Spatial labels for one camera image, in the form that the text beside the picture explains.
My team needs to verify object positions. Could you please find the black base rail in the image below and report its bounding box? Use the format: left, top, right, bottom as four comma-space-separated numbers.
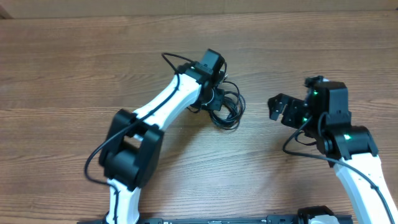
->
76, 213, 354, 224

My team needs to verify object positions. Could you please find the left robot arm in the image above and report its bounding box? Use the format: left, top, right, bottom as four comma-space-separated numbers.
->
99, 49, 226, 223

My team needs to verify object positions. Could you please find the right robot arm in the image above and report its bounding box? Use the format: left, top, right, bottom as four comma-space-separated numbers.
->
267, 76, 397, 223

